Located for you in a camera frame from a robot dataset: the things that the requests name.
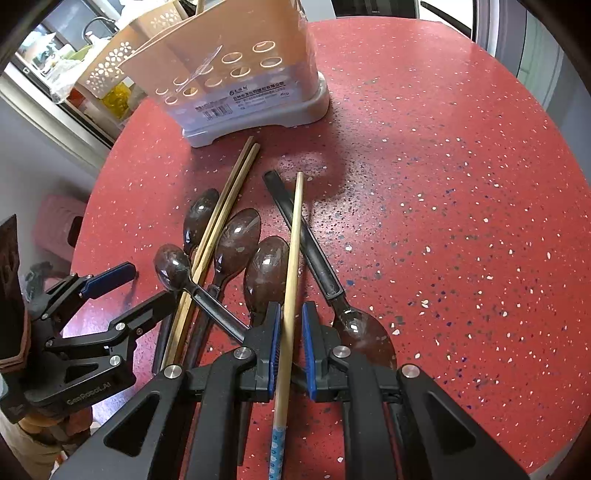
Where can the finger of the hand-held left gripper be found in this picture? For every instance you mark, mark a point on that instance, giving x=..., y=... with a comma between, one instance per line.
x=152, y=309
x=111, y=277

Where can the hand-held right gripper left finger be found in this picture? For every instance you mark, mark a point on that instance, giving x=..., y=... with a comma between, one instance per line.
x=276, y=332

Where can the beige perforated plastic basket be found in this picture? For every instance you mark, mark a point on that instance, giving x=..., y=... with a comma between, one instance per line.
x=104, y=69

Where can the beige utensil holder grey base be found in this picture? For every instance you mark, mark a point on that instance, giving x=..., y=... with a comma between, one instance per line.
x=277, y=106

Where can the clear plastic bag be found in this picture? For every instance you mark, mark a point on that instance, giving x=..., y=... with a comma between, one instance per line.
x=62, y=76

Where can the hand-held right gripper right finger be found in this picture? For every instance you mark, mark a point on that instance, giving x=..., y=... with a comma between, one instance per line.
x=309, y=350

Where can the pink plastic stool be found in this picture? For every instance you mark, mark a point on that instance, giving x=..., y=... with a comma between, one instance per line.
x=57, y=217

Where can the yellow bottle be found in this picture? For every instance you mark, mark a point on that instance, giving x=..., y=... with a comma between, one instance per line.
x=115, y=99

